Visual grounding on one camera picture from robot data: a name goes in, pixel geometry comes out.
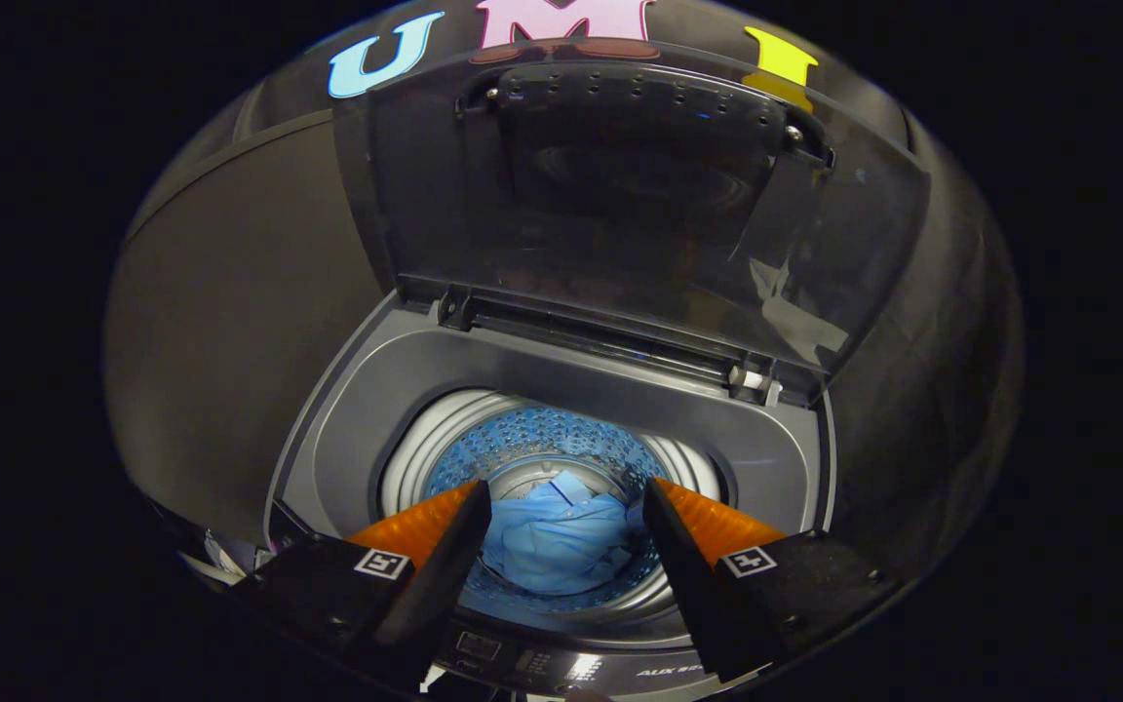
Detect dark washing machine lid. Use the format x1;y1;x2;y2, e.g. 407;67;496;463
332;39;933;403

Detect blue polo shirt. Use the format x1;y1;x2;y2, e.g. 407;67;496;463
482;473;646;596

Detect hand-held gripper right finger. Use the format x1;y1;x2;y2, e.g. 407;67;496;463
640;476;913;685

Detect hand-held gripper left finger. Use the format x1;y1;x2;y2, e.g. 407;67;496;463
228;478;494;689

